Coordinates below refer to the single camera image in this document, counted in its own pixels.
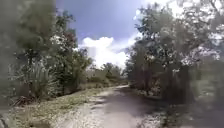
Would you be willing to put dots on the dry grassy verge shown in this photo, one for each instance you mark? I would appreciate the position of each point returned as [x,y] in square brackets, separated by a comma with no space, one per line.
[50,108]

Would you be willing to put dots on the row of trees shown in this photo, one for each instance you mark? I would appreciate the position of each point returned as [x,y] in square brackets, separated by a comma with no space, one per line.
[166,50]
[43,50]

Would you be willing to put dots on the dry litter-strewn verge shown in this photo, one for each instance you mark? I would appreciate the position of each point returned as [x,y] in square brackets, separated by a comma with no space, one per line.
[190,118]

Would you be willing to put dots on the distant trees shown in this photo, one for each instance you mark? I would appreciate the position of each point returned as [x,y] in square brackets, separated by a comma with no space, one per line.
[110,71]

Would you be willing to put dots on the pale dirt path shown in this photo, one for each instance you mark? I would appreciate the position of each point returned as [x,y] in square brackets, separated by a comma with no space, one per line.
[113,110]

